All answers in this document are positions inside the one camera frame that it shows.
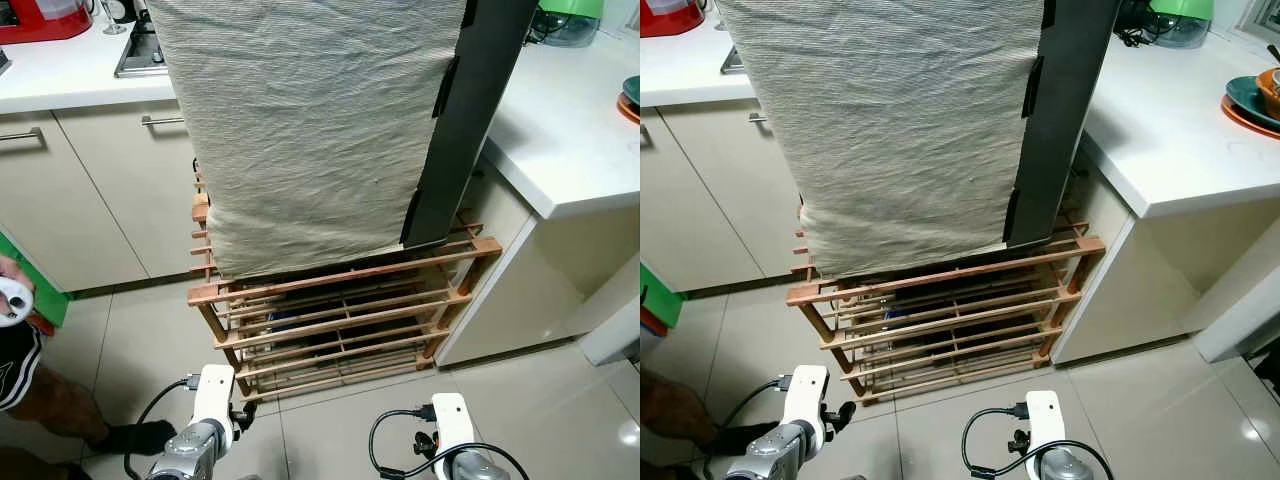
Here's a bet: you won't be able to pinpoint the white controller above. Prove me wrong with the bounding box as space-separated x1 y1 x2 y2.
0 277 37 330

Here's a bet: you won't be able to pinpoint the dark grey washing machine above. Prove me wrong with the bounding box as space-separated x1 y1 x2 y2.
1003 0 1122 249
400 0 542 250

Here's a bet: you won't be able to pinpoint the person's hand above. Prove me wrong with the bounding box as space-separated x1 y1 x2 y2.
0 254 34 301

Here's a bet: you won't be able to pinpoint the black sock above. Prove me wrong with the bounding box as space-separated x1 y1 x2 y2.
93 419 180 457
698 421 793 458

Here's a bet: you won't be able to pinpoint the wooden slatted rack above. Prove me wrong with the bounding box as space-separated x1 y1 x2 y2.
186 168 504 404
785 195 1107 405

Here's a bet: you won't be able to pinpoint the person's bare leg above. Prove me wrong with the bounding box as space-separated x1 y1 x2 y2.
640 368 723 453
0 364 113 453

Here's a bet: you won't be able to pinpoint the beige counter cabinet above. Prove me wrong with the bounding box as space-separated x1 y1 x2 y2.
434 150 641 368
1048 150 1280 367

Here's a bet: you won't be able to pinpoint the green board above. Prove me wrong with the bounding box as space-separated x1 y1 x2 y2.
640 261 685 328
0 230 72 328

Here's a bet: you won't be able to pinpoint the white door edge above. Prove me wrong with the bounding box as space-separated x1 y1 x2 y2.
1189 262 1280 364
577 298 641 367

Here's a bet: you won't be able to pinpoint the black shorts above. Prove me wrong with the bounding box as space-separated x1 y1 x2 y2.
0 324 47 412

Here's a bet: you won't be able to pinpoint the beige cabinet door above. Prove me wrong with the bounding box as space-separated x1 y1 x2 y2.
640 100 813 293
52 98 217 282
0 104 151 293

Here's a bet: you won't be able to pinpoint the beige cloth washer cover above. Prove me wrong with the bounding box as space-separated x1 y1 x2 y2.
715 0 1046 279
146 0 471 280

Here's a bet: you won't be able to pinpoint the red kitchen appliance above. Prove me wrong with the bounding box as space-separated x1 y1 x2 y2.
0 0 94 46
640 0 707 39

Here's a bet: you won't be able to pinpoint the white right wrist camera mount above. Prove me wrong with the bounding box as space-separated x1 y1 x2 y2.
1023 390 1066 462
429 392 477 467

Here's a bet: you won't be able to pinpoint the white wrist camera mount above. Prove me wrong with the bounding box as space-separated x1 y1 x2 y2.
779 364 830 451
1023 390 1066 462
189 364 237 452
429 392 477 467

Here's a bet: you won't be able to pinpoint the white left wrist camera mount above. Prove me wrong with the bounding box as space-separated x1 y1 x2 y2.
779 364 830 451
189 364 237 452

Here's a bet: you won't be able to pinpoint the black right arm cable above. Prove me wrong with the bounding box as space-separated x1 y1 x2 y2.
961 402 1117 480
367 403 532 480

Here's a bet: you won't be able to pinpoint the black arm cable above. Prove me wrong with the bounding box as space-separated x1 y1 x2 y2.
961 402 1117 480
367 403 532 480
123 374 204 480
714 374 794 473

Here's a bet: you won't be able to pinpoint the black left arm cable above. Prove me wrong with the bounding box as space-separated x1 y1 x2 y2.
123 374 204 480
714 374 794 473

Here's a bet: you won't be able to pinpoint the black power cord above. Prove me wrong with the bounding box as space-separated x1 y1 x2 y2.
1114 0 1153 48

